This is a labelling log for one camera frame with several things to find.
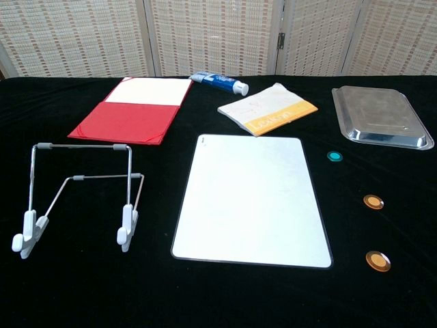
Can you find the orange round magnet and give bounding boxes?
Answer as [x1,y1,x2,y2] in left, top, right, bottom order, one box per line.
[365,250,392,273]
[363,194,384,209]

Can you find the white rectangular board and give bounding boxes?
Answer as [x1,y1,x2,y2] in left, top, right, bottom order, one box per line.
[170,133,334,270]

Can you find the white yellow notebook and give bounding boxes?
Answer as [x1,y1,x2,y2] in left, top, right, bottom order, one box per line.
[216,82,319,137]

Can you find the blue white toothpaste tube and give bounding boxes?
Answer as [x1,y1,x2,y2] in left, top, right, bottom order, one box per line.
[188,71,249,96]

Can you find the open red folder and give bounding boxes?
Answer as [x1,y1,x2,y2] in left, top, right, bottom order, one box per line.
[67,77,195,146]

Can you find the woven folding screen panel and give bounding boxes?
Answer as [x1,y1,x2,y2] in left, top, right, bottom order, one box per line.
[341,0,437,76]
[276,0,363,77]
[143,0,284,77]
[0,0,148,79]

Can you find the stainless steel tray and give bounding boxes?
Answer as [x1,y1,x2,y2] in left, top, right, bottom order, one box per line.
[331,85,435,151]

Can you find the black tablecloth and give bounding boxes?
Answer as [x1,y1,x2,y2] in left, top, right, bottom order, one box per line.
[0,74,437,328]

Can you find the wire book stand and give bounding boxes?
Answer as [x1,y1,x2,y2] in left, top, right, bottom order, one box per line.
[11,142,145,260]

